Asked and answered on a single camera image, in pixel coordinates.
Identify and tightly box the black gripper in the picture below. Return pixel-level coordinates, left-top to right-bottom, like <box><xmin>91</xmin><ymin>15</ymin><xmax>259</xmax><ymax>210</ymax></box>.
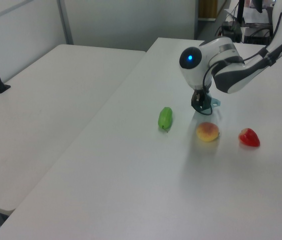
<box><xmin>190</xmin><ymin>88</ymin><xmax>212</xmax><ymax>113</ymax></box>

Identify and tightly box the light blue faceted mug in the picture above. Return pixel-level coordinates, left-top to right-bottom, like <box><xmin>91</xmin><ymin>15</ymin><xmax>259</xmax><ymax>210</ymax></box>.
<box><xmin>197</xmin><ymin>95</ymin><xmax>223</xmax><ymax>116</ymax></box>

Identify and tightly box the yellow-orange toy peach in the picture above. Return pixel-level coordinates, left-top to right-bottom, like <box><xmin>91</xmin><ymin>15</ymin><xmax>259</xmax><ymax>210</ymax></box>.
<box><xmin>196</xmin><ymin>121</ymin><xmax>221</xmax><ymax>143</ymax></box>

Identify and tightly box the green toy cucumber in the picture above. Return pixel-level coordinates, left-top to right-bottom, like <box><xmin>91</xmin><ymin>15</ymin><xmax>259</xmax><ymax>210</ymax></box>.
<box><xmin>157</xmin><ymin>106</ymin><xmax>174</xmax><ymax>134</ymax></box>

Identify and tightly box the red and yellow toy apple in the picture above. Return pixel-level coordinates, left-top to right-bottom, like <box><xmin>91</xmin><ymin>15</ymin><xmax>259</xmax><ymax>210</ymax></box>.
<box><xmin>238</xmin><ymin>127</ymin><xmax>261</xmax><ymax>148</ymax></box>

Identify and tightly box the black electronics box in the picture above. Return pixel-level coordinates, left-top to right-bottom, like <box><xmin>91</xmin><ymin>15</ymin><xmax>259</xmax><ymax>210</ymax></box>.
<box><xmin>220</xmin><ymin>20</ymin><xmax>244</xmax><ymax>44</ymax></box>

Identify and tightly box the wooden door panel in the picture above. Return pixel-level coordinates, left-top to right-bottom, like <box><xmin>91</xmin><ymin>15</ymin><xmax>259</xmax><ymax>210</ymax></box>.
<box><xmin>197</xmin><ymin>0</ymin><xmax>219</xmax><ymax>21</ymax></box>

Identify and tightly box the white side table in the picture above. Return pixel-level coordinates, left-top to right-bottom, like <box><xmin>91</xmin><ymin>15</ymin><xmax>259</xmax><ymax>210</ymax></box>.
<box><xmin>0</xmin><ymin>44</ymin><xmax>147</xmax><ymax>216</ymax></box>

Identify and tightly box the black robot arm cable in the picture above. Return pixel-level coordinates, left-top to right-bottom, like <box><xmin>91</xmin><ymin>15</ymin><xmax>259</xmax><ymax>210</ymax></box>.
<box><xmin>201</xmin><ymin>48</ymin><xmax>269</xmax><ymax>117</ymax></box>

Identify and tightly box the grey partition post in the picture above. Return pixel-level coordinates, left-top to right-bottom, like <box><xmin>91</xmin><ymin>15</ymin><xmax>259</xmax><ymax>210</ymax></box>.
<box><xmin>56</xmin><ymin>0</ymin><xmax>74</xmax><ymax>46</ymax></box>

